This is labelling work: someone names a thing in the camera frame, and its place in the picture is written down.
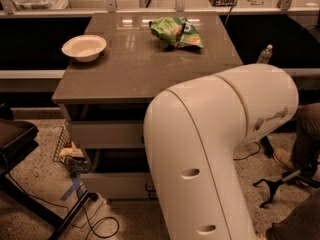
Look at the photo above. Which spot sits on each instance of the grey drawer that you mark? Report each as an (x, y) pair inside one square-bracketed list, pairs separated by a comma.
[(106, 134), (119, 174)]

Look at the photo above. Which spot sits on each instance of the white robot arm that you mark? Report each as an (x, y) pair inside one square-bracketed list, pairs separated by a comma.
[(191, 131)]

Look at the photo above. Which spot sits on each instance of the grey drawer cabinet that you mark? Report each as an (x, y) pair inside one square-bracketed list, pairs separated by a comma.
[(136, 66)]

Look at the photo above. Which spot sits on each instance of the grey top drawer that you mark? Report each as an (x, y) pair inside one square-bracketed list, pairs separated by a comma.
[(106, 134)]

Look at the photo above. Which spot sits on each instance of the green chip bag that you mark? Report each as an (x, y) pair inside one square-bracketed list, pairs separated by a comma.
[(176, 31)]

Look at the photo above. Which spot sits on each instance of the white paper bowl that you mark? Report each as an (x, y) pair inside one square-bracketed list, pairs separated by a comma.
[(84, 48)]

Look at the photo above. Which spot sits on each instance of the black table leg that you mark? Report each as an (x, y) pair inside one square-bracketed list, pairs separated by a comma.
[(268, 149)]

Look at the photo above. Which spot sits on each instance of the clear water bottle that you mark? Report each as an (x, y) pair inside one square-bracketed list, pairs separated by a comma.
[(265, 55)]

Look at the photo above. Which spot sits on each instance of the black grabber tool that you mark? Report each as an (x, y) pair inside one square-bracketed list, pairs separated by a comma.
[(287, 178)]

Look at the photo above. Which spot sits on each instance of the black chair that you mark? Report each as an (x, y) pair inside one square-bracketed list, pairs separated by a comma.
[(39, 175)]

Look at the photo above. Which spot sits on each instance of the wire basket with items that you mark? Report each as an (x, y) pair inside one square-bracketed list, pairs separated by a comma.
[(67, 154)]

